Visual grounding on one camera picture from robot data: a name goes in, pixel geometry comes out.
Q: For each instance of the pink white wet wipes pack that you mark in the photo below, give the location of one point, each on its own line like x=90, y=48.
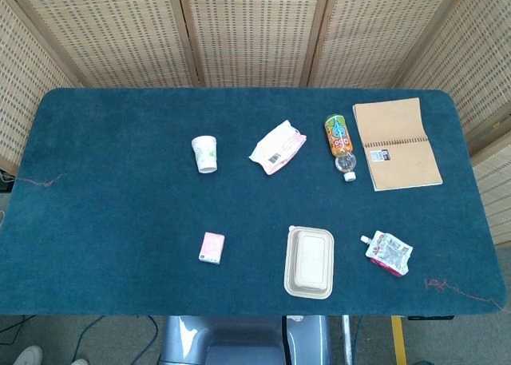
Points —
x=277, y=149

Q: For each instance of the dark blue tablecloth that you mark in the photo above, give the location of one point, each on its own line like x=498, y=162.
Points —
x=239, y=205

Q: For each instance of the white paper cup green print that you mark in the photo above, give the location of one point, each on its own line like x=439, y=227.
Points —
x=205, y=155

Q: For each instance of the pink pocket tissue pack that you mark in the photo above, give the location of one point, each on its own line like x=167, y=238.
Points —
x=211, y=248

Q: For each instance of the orange label plastic bottle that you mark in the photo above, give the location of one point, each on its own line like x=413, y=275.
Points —
x=339, y=141

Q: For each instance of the beige lidded food container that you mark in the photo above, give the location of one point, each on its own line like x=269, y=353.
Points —
x=309, y=263

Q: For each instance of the woven folding screen panel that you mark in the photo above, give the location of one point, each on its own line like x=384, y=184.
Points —
x=255, y=33
x=24, y=81
x=479, y=69
x=108, y=33
x=379, y=33

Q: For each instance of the brown spiral notebook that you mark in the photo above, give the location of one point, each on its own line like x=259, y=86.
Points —
x=399, y=145

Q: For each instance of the white spout drink pouch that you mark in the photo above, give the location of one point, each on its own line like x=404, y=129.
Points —
x=387, y=253

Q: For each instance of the metal pole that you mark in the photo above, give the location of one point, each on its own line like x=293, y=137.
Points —
x=346, y=341

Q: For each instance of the loose pink thread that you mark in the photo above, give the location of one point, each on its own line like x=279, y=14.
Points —
x=48, y=184
x=439, y=285

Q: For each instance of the yellow floor tape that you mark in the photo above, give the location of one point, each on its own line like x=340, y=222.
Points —
x=399, y=341

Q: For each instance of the white shoe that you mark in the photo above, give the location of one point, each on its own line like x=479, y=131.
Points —
x=28, y=355
x=80, y=362

